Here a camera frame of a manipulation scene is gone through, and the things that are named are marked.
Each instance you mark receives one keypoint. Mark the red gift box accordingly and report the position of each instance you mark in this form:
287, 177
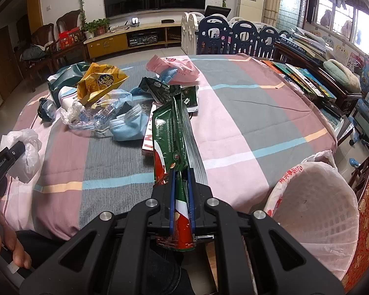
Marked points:
70, 37

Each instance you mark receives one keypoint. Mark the orange picture book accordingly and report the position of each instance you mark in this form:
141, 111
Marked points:
269, 65

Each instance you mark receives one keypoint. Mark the white lined wastebasket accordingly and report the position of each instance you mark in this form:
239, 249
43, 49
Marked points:
313, 209

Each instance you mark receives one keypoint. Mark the window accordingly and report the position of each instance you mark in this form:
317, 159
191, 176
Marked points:
361, 27

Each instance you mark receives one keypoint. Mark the navy playpen fence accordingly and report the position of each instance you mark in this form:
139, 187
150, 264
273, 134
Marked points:
212, 37

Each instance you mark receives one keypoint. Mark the beige curtain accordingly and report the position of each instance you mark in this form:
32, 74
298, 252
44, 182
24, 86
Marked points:
272, 0

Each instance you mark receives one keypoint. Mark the white playpen fence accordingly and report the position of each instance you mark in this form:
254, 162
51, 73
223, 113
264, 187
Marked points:
189, 30

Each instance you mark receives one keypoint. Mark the potted green plant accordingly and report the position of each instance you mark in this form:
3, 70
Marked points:
95, 26

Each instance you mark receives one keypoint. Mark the large green white bag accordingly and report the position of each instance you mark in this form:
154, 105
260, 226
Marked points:
61, 78

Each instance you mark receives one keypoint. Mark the blue child's chair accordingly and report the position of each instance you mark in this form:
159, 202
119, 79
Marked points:
367, 110

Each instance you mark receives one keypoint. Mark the children's wall charts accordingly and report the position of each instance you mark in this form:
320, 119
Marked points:
353, 58

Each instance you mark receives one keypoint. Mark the dark bag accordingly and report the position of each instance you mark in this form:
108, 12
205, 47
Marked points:
33, 53

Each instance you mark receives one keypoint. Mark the green foil snack wrapper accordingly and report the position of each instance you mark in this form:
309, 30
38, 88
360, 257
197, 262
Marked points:
169, 135

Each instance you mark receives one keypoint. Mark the carved wooden armchair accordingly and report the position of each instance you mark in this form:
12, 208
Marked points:
68, 18
44, 32

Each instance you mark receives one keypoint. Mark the black monitor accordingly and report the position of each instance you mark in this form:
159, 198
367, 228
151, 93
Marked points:
217, 11

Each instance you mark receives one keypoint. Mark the wooden television cabinet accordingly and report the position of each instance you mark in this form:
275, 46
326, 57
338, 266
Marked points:
106, 44

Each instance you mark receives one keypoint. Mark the dark green patterned wrapper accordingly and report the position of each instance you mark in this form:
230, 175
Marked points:
160, 90

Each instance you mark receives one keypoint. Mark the clear plastic bag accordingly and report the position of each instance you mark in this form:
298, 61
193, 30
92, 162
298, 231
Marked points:
89, 117

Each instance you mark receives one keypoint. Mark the small white device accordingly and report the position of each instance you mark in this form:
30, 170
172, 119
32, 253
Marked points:
135, 22

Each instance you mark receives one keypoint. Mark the blue plastic wrapper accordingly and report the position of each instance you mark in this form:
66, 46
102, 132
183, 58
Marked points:
168, 74

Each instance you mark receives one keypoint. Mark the green plush cushion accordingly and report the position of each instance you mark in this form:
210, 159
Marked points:
341, 75

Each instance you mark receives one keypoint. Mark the plaid tablecloth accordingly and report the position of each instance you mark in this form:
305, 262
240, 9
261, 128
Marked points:
233, 123

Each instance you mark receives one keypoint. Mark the black set-top box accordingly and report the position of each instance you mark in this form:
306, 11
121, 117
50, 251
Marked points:
167, 21

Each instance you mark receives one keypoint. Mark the dark wooden side table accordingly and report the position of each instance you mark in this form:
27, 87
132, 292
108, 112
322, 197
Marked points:
341, 95

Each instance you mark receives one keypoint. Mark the pink plastic bag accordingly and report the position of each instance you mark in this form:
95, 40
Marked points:
175, 64

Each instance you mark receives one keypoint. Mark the black round object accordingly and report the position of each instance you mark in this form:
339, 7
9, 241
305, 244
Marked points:
46, 109

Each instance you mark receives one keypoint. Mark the wooden door frame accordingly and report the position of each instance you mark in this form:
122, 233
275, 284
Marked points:
33, 0

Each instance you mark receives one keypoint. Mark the colourful books and remotes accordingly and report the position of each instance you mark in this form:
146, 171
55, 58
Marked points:
318, 84

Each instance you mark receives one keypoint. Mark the stack of books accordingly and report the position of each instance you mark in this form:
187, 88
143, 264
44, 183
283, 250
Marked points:
304, 44

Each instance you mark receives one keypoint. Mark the black stereo player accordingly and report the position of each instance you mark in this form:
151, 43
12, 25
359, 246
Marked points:
143, 39

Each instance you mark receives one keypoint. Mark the green picture book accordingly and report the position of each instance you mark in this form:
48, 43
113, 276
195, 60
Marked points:
292, 76

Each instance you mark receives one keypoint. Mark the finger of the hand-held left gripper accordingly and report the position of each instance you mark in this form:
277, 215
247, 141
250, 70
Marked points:
17, 150

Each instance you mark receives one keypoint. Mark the white plastic bag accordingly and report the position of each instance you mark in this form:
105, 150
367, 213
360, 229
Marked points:
29, 156

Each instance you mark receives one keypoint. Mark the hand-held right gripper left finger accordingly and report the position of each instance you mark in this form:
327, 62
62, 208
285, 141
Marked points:
172, 209

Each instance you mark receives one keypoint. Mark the red and white carton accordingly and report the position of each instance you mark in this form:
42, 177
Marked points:
148, 141

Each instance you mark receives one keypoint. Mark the person's left hand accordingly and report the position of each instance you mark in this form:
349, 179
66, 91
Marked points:
9, 236

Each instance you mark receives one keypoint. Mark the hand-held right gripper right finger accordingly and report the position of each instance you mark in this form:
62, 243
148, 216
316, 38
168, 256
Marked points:
192, 221

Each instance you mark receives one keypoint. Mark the blue face mask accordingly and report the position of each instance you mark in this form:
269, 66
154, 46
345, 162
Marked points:
127, 126

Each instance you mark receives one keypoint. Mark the yellow snack bag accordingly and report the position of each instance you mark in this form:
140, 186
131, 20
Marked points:
101, 78

